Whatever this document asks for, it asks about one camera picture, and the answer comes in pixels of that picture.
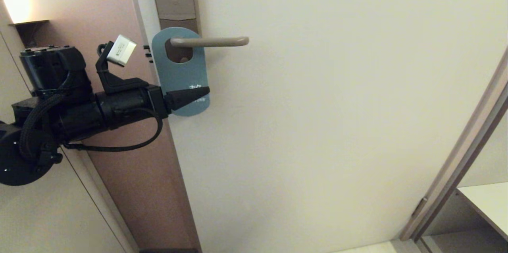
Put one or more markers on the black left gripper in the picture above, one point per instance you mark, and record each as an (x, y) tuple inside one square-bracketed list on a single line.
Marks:
[(127, 106)]

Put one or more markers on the blue door hanger sign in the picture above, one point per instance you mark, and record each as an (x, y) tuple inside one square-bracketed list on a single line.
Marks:
[(178, 72)]

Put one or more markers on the white room door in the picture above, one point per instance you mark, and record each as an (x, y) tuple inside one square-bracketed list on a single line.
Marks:
[(317, 145)]

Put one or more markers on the white shelf board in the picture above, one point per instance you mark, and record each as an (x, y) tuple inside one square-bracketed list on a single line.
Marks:
[(488, 201)]

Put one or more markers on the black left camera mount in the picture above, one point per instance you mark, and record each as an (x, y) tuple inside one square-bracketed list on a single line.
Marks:
[(115, 82)]

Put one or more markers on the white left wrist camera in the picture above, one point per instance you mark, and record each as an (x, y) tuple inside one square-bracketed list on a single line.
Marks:
[(121, 50)]

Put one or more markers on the wall lamp with shelf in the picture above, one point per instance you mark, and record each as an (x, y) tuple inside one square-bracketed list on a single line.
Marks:
[(29, 28)]

